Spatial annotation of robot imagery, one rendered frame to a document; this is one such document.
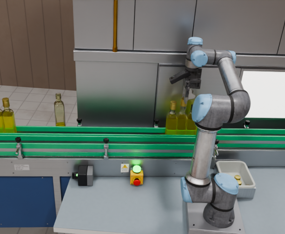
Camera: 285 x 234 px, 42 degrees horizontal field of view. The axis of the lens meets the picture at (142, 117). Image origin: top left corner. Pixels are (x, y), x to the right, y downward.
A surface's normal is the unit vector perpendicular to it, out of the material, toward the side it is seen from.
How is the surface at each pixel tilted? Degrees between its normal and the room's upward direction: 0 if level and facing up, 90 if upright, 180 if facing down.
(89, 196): 0
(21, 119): 0
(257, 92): 90
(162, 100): 90
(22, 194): 90
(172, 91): 90
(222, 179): 10
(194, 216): 3
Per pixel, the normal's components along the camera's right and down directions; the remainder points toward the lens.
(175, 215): 0.05, -0.86
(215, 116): 0.06, 0.47
